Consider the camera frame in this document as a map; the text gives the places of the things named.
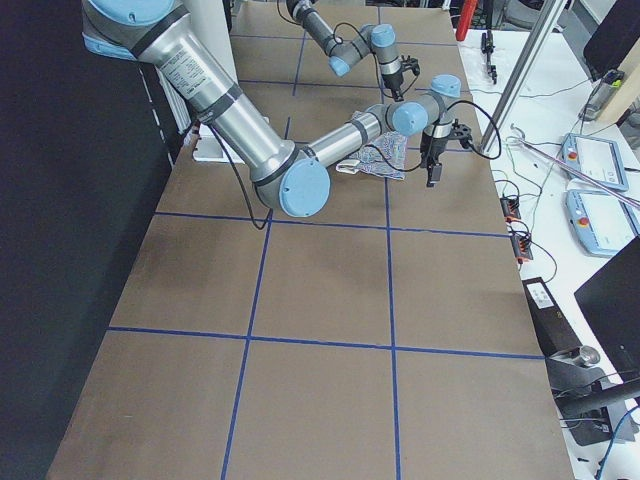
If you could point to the far blue teach pendant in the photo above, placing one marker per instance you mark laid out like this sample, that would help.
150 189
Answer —
598 158

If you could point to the blue teach pendant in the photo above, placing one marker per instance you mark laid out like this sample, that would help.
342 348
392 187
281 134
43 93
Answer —
598 158
602 224

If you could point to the black tripod stick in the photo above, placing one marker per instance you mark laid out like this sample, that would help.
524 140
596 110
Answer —
487 48

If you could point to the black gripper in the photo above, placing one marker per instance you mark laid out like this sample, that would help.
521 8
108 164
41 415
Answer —
433 148
393 79

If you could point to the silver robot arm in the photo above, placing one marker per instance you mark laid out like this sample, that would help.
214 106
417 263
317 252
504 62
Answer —
343 55
285 176

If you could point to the red cylinder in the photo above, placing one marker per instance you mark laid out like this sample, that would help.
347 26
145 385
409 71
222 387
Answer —
465 19

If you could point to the black power box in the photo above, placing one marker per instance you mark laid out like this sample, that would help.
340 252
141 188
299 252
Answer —
553 331

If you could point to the navy white striped polo shirt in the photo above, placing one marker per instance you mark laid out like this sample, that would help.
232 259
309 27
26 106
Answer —
384 158

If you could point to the orange black connector block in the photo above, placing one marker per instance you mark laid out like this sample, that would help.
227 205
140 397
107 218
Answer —
510 208
521 245

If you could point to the black monitor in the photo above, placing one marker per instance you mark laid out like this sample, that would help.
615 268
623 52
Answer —
609 302

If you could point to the near blue teach pendant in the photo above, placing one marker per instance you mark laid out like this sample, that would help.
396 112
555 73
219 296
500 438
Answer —
602 224

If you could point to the aluminium frame post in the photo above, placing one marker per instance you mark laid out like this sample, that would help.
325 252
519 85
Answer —
531 51

